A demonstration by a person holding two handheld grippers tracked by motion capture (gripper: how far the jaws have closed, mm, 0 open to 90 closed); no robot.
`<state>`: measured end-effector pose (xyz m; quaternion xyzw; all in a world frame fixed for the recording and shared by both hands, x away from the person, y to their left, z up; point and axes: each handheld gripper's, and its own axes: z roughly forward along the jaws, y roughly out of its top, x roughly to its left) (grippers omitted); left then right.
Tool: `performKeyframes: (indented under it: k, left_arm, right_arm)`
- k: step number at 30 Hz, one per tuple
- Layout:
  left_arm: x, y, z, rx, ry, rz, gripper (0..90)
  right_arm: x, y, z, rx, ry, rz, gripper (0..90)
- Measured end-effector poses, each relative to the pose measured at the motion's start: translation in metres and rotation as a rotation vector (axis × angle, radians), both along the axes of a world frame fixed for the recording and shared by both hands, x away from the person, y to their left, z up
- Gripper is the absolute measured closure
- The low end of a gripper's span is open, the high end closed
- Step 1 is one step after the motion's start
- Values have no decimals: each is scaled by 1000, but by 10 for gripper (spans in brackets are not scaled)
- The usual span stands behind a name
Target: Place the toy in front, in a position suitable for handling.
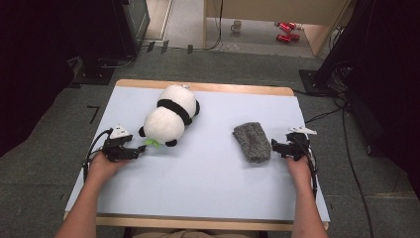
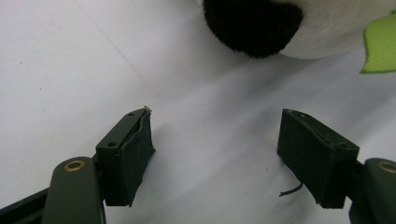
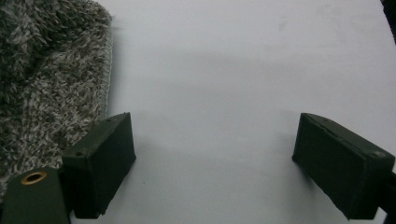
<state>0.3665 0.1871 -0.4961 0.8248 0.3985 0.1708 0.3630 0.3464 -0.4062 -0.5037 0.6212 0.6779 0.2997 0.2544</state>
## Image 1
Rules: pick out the wooden table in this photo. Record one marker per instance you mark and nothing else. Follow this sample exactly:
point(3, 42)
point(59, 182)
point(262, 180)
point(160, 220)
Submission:
point(231, 88)

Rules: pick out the person's right hand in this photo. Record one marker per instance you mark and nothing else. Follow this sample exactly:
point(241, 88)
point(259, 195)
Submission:
point(300, 172)

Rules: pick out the grey fuzzy cloth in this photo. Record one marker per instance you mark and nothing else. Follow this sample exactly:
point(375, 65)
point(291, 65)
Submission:
point(252, 142)

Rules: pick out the panda plush toy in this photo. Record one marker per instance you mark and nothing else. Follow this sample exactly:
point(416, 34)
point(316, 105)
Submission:
point(165, 124)

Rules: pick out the black tape strip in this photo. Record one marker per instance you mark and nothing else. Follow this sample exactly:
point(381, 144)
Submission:
point(190, 49)
point(150, 46)
point(164, 47)

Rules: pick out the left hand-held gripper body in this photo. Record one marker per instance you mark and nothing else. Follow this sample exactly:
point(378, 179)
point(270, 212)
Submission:
point(115, 148)

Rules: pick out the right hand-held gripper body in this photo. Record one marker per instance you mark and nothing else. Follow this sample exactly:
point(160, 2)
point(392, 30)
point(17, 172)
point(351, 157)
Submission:
point(297, 145)

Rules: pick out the beige mug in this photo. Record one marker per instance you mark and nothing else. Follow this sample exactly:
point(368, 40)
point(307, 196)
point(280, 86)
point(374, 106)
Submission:
point(236, 26)

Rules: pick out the black cabinet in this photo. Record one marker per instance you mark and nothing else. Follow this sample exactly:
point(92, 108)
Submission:
point(130, 26)

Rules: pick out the person's left hand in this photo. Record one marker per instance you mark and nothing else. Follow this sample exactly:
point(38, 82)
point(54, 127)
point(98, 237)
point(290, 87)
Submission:
point(100, 168)

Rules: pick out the red can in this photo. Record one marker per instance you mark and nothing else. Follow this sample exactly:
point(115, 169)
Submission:
point(283, 38)
point(295, 36)
point(284, 27)
point(292, 25)

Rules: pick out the light wooden shelf unit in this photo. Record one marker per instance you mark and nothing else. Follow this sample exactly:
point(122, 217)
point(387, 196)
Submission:
point(274, 10)

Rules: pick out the black stand base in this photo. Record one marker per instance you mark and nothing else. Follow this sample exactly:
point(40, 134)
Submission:
point(94, 74)
point(312, 82)

